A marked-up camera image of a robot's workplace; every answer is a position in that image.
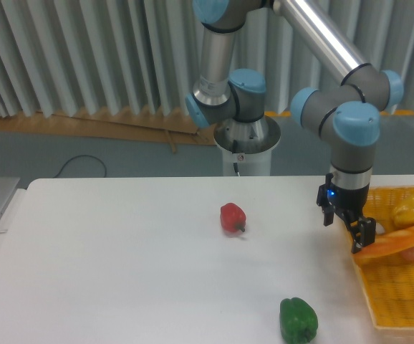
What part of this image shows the grey pleated curtain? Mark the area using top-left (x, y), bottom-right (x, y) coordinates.
top-left (0, 1), bottom-right (414, 117)

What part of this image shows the black floor cable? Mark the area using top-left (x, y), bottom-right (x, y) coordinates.
top-left (51, 154), bottom-right (107, 178)

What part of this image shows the green bell pepper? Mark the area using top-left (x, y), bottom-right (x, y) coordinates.
top-left (279, 297), bottom-right (318, 343)

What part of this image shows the yellow bell pepper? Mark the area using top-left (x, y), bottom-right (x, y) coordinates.
top-left (392, 193), bottom-right (414, 228)

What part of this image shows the baguette bread loaf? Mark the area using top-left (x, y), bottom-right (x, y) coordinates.
top-left (352, 226), bottom-right (414, 265)

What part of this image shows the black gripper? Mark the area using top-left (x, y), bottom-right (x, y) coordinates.
top-left (316, 173), bottom-right (376, 254)

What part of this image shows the brown cardboard sheet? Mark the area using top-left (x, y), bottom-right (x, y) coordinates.
top-left (0, 105), bottom-right (215, 153)

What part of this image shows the white paper tag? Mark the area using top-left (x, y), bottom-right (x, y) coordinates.
top-left (375, 223), bottom-right (386, 235)

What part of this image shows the red bell pepper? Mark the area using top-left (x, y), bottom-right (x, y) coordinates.
top-left (220, 203), bottom-right (246, 234)

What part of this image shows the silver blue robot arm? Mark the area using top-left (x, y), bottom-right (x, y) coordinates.
top-left (185, 1), bottom-right (404, 254)

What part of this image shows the yellow woven basket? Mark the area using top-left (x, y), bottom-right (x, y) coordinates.
top-left (352, 186), bottom-right (414, 330)

